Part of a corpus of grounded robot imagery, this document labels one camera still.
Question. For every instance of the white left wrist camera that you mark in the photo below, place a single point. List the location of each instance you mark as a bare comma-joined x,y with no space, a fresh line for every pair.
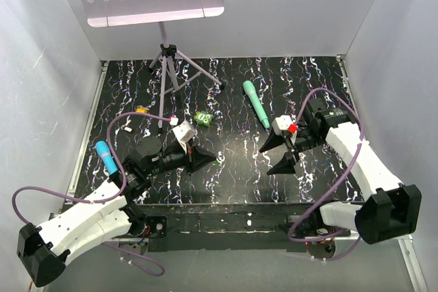
182,129

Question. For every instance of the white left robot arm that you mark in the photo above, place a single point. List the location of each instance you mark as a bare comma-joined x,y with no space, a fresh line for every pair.
110,211

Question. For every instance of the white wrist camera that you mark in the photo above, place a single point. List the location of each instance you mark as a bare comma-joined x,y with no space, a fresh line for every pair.
283,124
182,129

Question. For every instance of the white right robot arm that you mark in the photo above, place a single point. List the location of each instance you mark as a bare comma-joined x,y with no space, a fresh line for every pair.
390,207

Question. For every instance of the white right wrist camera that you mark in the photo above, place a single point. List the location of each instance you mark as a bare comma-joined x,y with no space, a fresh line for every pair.
283,124

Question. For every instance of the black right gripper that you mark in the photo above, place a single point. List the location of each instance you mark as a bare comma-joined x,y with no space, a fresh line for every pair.
284,166

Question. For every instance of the green owl toy block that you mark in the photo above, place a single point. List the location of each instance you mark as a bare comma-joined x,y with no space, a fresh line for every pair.
203,118

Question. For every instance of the small black white key fob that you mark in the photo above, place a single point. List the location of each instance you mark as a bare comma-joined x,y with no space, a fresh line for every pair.
127,129

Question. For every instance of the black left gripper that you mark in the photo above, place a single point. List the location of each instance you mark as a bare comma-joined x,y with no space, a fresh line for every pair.
196,159

